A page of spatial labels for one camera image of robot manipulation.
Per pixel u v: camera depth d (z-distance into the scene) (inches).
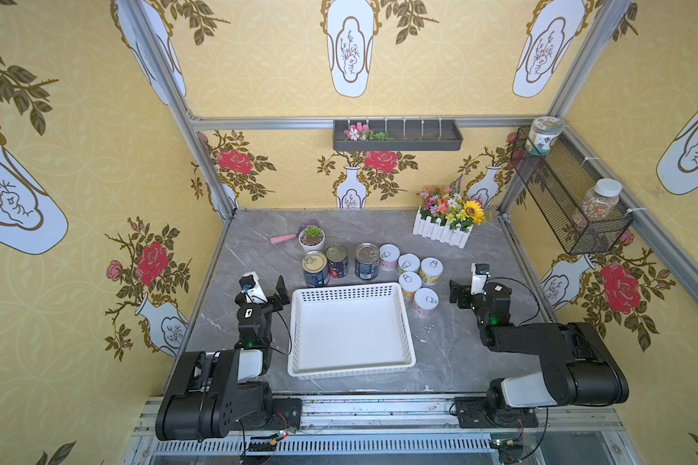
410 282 36.6
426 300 35.1
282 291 33.4
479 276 31.6
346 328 35.3
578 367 18.0
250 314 26.2
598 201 25.6
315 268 36.0
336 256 37.3
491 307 28.2
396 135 36.3
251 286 28.8
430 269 38.3
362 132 34.5
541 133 33.4
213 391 17.2
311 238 40.2
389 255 39.5
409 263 38.4
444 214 39.0
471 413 28.8
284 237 44.3
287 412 29.2
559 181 35.2
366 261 36.5
